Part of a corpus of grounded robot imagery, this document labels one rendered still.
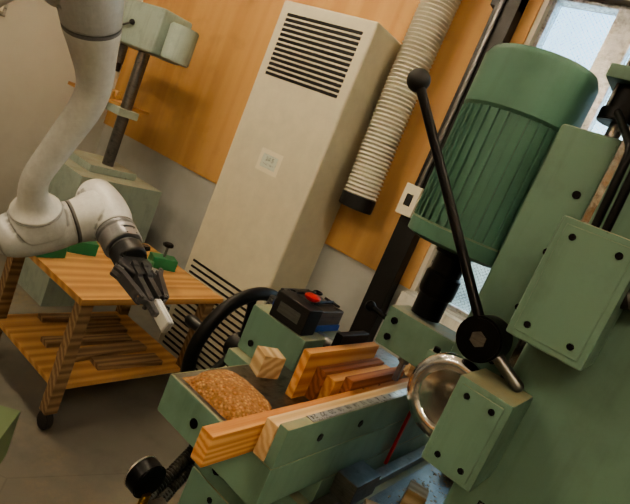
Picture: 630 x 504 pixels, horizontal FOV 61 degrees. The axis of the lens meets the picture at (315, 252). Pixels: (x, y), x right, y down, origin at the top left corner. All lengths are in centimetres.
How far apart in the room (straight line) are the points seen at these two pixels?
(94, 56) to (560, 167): 78
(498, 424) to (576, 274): 19
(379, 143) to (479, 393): 168
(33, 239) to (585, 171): 105
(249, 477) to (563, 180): 56
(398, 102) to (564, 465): 174
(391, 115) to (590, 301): 171
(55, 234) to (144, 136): 228
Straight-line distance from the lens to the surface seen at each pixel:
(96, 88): 110
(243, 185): 246
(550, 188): 80
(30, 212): 125
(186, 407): 76
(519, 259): 79
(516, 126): 82
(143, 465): 97
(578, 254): 65
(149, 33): 289
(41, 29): 359
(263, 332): 96
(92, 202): 131
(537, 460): 77
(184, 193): 317
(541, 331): 66
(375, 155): 225
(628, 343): 73
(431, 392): 77
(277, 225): 231
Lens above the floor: 126
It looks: 11 degrees down
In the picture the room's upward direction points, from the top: 23 degrees clockwise
